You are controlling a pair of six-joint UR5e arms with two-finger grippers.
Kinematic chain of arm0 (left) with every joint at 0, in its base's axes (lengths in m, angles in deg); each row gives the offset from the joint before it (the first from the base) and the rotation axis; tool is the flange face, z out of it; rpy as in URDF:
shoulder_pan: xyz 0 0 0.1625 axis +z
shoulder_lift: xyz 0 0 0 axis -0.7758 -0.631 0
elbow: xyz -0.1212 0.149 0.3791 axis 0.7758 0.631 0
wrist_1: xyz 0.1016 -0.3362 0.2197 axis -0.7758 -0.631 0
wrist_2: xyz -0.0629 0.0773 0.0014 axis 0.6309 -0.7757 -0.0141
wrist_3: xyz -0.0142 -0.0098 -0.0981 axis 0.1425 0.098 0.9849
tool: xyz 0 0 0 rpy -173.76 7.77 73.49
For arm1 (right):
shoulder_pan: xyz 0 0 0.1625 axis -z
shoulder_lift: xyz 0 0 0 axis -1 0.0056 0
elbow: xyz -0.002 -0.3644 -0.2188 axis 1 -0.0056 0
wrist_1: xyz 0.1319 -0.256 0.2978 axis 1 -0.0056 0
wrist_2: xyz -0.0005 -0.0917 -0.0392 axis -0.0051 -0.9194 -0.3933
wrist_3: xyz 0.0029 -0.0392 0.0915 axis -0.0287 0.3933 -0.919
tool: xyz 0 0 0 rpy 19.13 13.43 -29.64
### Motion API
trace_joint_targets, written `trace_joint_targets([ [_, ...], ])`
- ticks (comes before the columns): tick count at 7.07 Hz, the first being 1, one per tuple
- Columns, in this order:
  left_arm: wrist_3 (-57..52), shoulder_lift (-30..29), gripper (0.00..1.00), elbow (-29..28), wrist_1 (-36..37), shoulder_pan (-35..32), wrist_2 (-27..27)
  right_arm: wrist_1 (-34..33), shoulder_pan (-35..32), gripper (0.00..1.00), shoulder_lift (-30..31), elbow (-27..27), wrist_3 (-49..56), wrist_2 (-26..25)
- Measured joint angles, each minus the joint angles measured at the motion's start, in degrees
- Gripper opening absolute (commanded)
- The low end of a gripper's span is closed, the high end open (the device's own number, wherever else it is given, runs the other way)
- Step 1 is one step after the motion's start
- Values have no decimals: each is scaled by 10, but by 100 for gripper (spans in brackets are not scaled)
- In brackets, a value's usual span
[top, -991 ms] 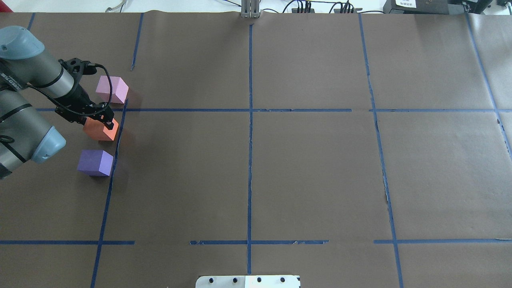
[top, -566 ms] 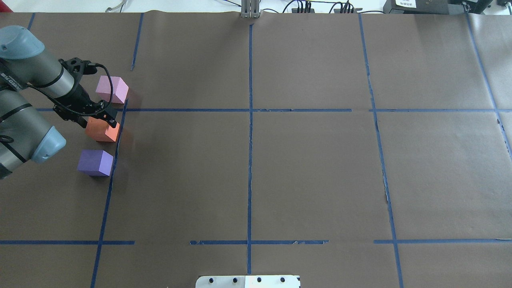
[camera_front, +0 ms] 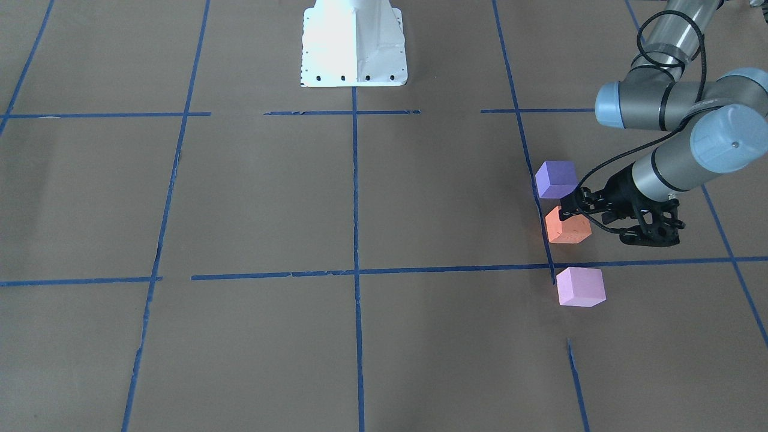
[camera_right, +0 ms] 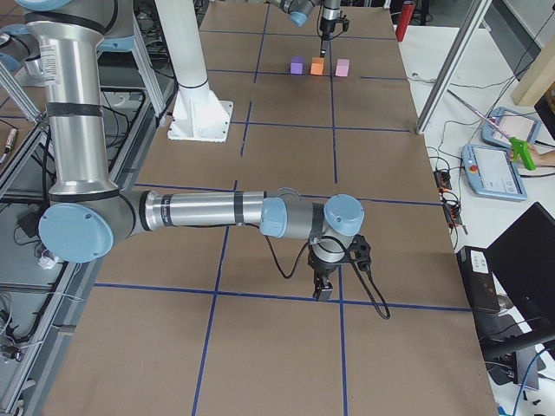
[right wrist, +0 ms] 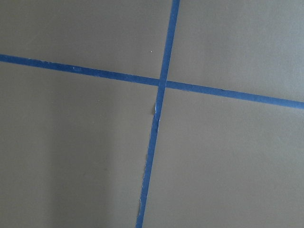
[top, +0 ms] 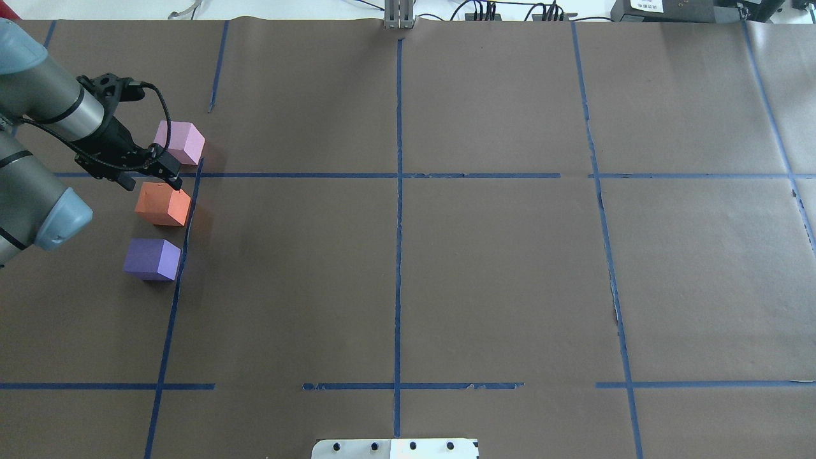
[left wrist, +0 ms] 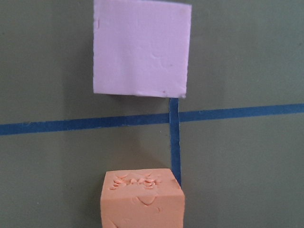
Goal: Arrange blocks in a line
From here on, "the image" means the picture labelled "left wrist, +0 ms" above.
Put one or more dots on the orange foam block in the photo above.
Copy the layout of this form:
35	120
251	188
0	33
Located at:
146	198

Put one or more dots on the pink foam block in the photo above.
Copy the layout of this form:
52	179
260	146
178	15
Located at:
141	48

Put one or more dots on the brown paper table cover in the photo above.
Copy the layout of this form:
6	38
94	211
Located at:
237	138

